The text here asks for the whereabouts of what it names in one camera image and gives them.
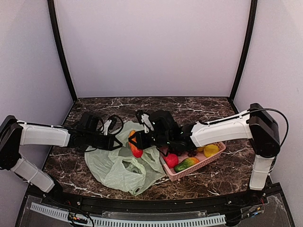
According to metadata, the yellow corn cob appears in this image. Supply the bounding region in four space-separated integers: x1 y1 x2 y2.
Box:
196 146 205 152

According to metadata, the light green plastic bag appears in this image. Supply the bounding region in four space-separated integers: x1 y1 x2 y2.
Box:
85 121 166 196

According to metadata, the black frame post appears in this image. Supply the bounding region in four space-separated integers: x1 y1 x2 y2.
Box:
47 0 78 103
229 0 258 103

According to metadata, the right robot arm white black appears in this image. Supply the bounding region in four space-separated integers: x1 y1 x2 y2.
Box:
128 103 284 205

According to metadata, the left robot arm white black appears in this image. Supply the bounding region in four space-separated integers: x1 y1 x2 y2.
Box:
0 112 123 206

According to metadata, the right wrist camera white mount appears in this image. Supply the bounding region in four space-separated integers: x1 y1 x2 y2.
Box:
135 110 154 133

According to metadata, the black rear left frame post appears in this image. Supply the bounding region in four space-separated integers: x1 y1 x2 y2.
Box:
47 0 78 103

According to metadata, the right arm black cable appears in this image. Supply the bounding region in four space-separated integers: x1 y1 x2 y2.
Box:
248 108 290 147

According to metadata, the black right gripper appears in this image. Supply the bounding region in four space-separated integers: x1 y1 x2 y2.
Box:
128 129 171 149

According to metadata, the pink perforated plastic basket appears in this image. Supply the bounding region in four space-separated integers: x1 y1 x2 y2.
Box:
160 142 226 182

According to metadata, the white slotted cable duct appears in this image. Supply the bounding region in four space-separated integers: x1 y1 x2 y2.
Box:
30 202 226 227

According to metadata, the clear acrylic front panel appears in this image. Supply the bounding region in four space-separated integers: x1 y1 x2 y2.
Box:
16 195 292 227

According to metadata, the green orange mango fruit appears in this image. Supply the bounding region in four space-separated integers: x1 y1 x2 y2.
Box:
174 157 200 173

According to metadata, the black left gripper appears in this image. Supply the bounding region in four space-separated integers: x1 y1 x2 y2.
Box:
85 130 123 151

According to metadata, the black front curved rail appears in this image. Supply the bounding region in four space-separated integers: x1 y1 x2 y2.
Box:
27 183 282 214

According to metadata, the red orange peach fruit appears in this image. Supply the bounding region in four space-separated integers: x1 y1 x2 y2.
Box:
128 130 143 158

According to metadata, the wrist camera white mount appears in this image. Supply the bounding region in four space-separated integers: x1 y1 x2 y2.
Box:
103 117 117 136
135 110 154 133

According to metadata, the dark purple grape bunch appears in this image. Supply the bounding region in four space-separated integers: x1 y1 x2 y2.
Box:
167 148 198 157

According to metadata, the yellow pear fruit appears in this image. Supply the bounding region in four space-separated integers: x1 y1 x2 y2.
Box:
203 144 220 158

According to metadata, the black rear right frame post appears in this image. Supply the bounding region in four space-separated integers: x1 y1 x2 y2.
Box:
229 0 258 103

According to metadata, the red apple fruit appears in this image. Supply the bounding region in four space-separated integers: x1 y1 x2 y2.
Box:
163 153 179 169

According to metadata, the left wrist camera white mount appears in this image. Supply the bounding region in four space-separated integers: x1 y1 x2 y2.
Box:
103 117 117 136

